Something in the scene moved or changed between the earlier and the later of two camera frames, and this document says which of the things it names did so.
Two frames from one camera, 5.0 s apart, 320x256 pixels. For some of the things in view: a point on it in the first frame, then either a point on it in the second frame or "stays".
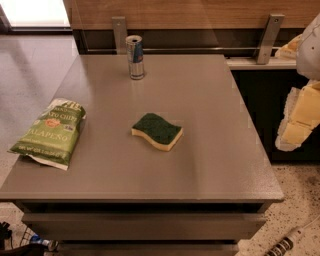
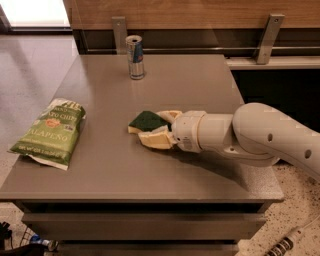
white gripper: [309, 50] → [187, 131]
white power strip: [287, 242] stays
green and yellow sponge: [155, 129] stays
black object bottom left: [5, 233] stays
